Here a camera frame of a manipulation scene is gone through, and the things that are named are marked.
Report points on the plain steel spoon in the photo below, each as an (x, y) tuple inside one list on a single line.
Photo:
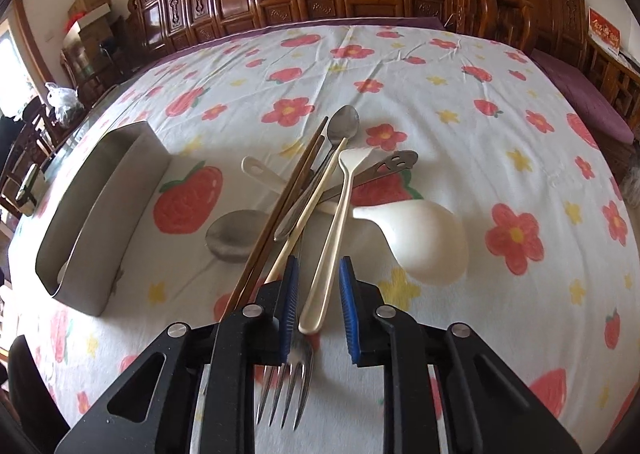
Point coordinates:
[(345, 124)]

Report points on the stainless steel utensil holder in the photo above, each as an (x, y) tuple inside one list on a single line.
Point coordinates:
[(90, 244)]

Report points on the cream plastic chopstick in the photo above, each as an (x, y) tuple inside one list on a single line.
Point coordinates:
[(286, 245)]

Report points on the purple seat cushion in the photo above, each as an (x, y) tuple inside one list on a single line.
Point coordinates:
[(580, 89)]

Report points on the stacked cardboard boxes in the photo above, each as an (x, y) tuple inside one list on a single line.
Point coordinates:
[(92, 4)]

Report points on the steel fork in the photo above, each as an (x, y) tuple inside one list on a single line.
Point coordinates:
[(287, 384)]

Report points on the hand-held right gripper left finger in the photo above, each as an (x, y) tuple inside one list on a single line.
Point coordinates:
[(290, 304)]

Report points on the small white fan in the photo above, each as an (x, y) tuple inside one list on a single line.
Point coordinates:
[(632, 189)]

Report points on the red wall calendar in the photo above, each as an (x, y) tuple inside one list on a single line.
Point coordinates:
[(605, 29)]

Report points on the white plastic bag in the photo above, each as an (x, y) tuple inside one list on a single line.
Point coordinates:
[(62, 101)]

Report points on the white plastic ladle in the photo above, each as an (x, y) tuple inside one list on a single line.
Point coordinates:
[(430, 239)]

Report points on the brown wooden chopstick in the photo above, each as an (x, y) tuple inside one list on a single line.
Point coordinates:
[(312, 144), (308, 166)]

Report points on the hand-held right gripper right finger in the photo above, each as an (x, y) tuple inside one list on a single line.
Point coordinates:
[(348, 304)]

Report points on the wooden armchair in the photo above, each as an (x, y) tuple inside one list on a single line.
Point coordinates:
[(480, 9)]

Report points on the dark wooden shelf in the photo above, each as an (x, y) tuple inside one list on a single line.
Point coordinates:
[(85, 69)]

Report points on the strawberry flower print tablecloth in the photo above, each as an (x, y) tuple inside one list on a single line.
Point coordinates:
[(450, 84)]

